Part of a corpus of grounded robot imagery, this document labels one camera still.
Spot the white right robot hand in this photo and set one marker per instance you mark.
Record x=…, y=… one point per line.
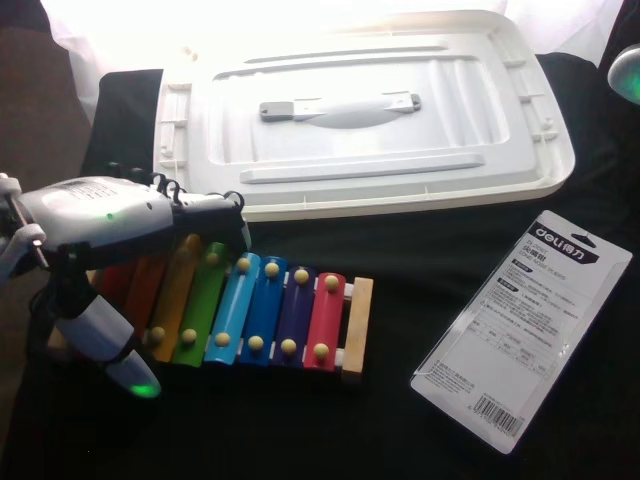
x=627, y=75

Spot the clear blister package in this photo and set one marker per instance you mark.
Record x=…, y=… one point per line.
x=520, y=335

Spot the rainbow wooden toy xylophone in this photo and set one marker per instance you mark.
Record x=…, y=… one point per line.
x=280, y=315

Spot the white plastic tray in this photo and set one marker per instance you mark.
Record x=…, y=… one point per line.
x=360, y=135

